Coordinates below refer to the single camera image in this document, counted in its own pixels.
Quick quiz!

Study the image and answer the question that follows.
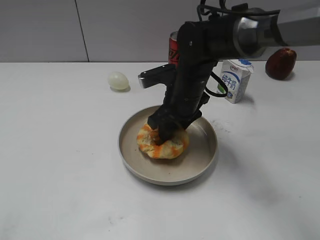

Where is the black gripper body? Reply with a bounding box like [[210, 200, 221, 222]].
[[158, 84, 210, 125]]

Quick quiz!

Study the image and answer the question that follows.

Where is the black gripper finger in bread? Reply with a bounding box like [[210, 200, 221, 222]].
[[157, 120, 181, 145]]

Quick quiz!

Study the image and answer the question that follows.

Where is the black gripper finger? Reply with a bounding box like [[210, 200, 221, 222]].
[[147, 112, 160, 130]]

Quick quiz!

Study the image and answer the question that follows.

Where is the round orange glazed croissant bread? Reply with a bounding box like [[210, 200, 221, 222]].
[[136, 123, 190, 160]]

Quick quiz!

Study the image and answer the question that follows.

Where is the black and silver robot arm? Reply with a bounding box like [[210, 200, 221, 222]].
[[139, 0, 320, 145]]

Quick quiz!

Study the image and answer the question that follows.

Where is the beige round plate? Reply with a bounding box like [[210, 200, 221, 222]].
[[118, 105, 218, 186]]

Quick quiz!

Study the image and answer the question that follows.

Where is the red cola can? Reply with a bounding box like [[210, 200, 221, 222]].
[[168, 31, 180, 66]]

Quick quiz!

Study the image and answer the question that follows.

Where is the white egg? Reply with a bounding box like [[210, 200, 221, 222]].
[[107, 71, 129, 91]]

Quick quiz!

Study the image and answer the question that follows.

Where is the white blue milk carton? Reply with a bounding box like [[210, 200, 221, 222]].
[[219, 59, 254, 104]]

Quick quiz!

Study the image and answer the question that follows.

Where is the dark red apple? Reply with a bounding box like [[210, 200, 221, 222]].
[[265, 47, 297, 80]]

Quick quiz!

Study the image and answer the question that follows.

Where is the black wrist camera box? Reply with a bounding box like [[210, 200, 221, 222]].
[[138, 64, 176, 89]]

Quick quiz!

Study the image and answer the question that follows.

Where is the black cable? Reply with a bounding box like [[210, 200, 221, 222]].
[[204, 71, 230, 98]]

